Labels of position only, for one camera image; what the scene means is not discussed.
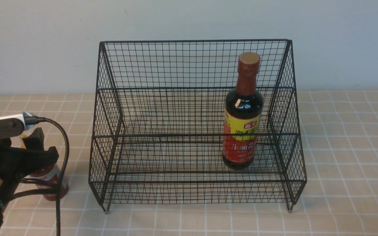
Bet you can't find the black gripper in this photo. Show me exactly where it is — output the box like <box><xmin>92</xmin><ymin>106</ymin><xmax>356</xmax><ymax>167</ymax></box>
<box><xmin>0</xmin><ymin>128</ymin><xmax>59</xmax><ymax>210</ymax></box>

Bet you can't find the dark soy sauce bottle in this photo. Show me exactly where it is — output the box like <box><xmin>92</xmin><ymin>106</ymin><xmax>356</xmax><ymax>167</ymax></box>
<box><xmin>222</xmin><ymin>52</ymin><xmax>264</xmax><ymax>170</ymax></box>

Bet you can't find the red seasoning bottle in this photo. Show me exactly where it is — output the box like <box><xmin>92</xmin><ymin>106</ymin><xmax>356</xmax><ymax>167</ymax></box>
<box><xmin>20</xmin><ymin>135</ymin><xmax>69</xmax><ymax>198</ymax></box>

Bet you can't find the beige checkered tablecloth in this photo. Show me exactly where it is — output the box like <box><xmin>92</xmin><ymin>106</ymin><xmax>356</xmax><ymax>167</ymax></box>
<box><xmin>0</xmin><ymin>90</ymin><xmax>378</xmax><ymax>236</ymax></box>

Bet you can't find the black cable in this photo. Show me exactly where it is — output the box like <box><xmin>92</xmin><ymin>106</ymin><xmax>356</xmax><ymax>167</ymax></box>
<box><xmin>12</xmin><ymin>116</ymin><xmax>70</xmax><ymax>236</ymax></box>

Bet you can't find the black wire mesh shelf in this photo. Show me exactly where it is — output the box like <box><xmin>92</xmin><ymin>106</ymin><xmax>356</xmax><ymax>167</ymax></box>
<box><xmin>89</xmin><ymin>39</ymin><xmax>307</xmax><ymax>213</ymax></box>

